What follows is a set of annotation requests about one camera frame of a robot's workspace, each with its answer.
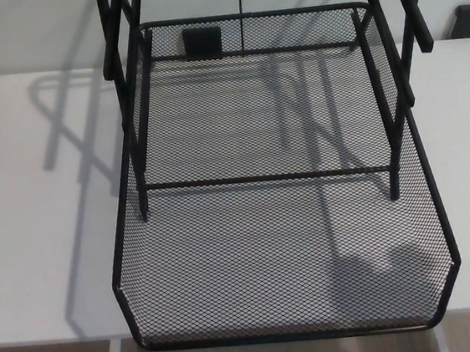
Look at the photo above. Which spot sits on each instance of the white cabinet front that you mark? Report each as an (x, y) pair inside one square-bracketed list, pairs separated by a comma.
[(34, 29)]

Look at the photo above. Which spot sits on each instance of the black rectangular wall box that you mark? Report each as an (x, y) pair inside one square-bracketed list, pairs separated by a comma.
[(469, 22)]

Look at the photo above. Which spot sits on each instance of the small black square wall box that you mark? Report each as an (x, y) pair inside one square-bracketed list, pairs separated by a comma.
[(203, 42)]

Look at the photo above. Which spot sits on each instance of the black mesh file tray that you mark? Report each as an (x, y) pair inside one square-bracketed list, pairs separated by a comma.
[(267, 244)]

